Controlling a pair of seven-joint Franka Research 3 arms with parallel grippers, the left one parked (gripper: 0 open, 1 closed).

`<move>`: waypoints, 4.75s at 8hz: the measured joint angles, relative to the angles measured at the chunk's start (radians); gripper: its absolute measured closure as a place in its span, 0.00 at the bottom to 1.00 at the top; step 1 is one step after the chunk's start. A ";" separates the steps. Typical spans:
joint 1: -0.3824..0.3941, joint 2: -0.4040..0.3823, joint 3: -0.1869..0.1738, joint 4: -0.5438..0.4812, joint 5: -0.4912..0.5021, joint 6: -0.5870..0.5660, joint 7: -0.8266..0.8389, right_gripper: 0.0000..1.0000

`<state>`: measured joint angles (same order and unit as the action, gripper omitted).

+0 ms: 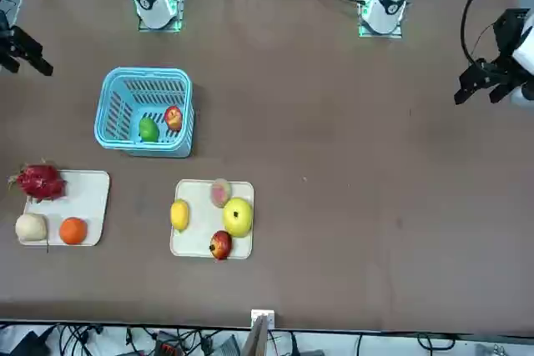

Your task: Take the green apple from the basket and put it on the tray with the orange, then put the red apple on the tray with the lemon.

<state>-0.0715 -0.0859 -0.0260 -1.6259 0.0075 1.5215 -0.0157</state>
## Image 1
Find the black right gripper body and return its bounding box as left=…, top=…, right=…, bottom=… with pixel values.
left=0, top=8, right=20, bottom=56

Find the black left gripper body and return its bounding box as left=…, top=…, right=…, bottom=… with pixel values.
left=493, top=8, right=533, bottom=66

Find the green apple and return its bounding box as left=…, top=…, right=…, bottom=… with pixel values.
left=139, top=117, right=161, bottom=143

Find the red apple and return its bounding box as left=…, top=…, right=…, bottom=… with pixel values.
left=164, top=105, right=184, bottom=132

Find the light blue plastic basket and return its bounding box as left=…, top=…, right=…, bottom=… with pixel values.
left=93, top=66, right=195, bottom=159

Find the white tray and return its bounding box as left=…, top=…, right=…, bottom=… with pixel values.
left=169, top=178, right=255, bottom=260
left=23, top=169, right=111, bottom=248

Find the orange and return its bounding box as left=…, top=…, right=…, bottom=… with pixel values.
left=58, top=216, right=89, bottom=246

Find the yellow lemon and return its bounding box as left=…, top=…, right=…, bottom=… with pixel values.
left=169, top=199, right=191, bottom=232

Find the red dragon fruit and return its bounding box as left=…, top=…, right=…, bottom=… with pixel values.
left=7, top=159, right=68, bottom=203

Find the cream white fruit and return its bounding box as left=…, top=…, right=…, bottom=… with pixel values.
left=15, top=213, right=48, bottom=243

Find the pink green peach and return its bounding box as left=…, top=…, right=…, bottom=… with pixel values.
left=210, top=178, right=233, bottom=209

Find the large yellow pear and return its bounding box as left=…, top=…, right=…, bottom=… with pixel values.
left=222, top=197, right=254, bottom=238

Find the red pomegranate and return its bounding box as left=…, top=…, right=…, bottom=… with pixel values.
left=209, top=229, right=234, bottom=262

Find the black box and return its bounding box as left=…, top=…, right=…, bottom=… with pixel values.
left=10, top=329, right=49, bottom=356

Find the white table edge socket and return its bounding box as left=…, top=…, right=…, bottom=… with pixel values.
left=250, top=308, right=276, bottom=329

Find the black red device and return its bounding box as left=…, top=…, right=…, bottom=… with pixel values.
left=154, top=332, right=181, bottom=356

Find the wooden board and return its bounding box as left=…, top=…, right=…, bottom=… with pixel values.
left=240, top=314, right=269, bottom=356

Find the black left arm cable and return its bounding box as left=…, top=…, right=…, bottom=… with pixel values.
left=460, top=0, right=501, bottom=66

